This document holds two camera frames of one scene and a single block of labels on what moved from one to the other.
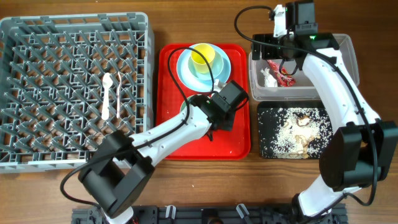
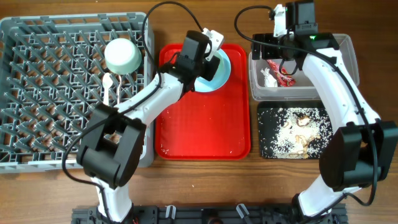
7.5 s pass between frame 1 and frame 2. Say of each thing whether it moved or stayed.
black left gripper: moved
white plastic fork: stayed
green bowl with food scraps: moved
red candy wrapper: stayed
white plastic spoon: stayed
